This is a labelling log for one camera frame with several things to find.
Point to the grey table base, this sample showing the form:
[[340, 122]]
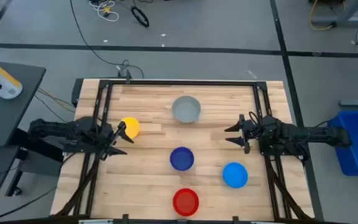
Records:
[[343, 20]]

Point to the dark side table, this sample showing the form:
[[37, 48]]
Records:
[[5, 118]]

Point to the large grey bowl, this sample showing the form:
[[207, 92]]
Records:
[[186, 109]]

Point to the black aluminium table frame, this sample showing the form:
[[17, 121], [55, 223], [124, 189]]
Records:
[[182, 82]]

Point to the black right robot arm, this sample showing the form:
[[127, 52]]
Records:
[[306, 133]]

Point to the yellow plastic bowl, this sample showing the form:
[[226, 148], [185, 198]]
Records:
[[132, 126]]

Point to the blue plastic bin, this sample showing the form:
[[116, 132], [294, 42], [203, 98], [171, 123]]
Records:
[[357, 143]]

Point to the dark blue plastic bowl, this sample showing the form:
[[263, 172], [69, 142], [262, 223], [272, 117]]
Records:
[[182, 158]]

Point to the silver aluminium bracket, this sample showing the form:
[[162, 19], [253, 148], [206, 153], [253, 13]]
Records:
[[264, 222], [95, 221]]

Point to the black frame clamp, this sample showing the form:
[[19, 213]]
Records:
[[125, 218], [235, 219]]

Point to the red plastic bowl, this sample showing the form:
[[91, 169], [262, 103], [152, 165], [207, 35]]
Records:
[[186, 202]]

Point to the white and yellow cylinder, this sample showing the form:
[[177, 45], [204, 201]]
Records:
[[2, 79]]

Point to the light blue plastic bowl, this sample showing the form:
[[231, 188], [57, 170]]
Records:
[[235, 175]]

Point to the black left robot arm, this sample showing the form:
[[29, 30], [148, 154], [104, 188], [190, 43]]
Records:
[[57, 129]]

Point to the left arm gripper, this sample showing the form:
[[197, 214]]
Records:
[[106, 137]]

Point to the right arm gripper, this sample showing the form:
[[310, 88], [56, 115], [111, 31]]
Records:
[[252, 132]]

